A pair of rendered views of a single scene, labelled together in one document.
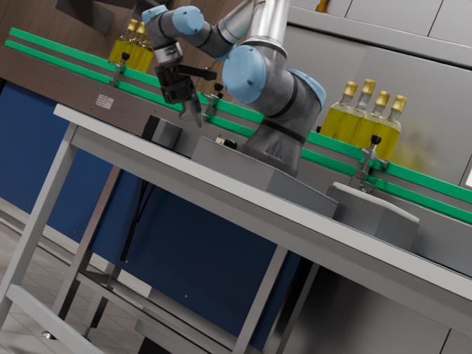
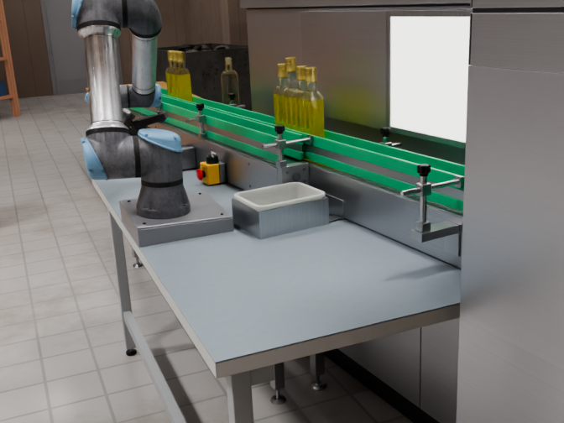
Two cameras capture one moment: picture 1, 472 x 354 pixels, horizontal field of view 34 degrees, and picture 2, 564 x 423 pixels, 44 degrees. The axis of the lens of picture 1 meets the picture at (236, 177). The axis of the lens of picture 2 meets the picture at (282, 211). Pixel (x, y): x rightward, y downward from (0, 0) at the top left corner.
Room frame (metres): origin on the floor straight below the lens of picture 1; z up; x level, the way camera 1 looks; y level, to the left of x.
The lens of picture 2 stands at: (0.29, -1.13, 1.37)
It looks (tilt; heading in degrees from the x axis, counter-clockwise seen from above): 17 degrees down; 24
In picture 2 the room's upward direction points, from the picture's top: 3 degrees counter-clockwise
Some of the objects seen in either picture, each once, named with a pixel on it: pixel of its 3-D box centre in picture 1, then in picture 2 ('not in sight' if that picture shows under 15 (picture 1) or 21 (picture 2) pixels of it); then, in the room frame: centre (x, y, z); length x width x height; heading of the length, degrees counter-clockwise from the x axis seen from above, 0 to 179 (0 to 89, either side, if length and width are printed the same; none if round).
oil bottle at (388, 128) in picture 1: (378, 152); (312, 123); (2.28, -0.36, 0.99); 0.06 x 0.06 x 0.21; 52
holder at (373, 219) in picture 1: (374, 221); (288, 209); (2.02, -0.38, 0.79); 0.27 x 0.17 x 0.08; 143
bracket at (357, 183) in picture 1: (360, 192); (294, 175); (2.17, -0.34, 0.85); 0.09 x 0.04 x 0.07; 143
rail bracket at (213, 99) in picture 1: (207, 100); (195, 122); (2.47, 0.18, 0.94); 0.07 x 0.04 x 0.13; 143
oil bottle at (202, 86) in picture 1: (204, 88); (230, 89); (2.86, 0.23, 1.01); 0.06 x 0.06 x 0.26; 66
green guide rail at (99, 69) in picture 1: (149, 87); (176, 116); (2.69, 0.40, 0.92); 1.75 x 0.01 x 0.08; 53
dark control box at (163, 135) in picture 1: (160, 132); (182, 158); (2.52, 0.28, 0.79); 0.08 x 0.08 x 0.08; 53
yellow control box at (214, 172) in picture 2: not in sight; (212, 173); (2.36, 0.06, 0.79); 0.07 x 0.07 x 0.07; 53
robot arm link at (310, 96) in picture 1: (294, 102); (158, 154); (1.86, -0.06, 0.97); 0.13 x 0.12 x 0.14; 129
